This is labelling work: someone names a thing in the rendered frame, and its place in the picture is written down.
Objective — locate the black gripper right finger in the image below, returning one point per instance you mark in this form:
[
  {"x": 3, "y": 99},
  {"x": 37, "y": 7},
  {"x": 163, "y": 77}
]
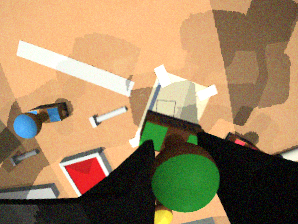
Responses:
[{"x": 255, "y": 187}]

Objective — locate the white marker pen with black cap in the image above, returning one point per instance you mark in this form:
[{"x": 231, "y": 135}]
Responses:
[{"x": 289, "y": 155}]

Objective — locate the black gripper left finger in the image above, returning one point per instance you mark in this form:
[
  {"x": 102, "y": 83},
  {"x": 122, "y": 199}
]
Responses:
[{"x": 124, "y": 197}]

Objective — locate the red hand stamp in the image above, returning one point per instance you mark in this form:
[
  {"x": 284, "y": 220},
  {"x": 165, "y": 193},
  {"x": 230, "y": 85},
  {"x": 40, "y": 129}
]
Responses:
[{"x": 239, "y": 140}]

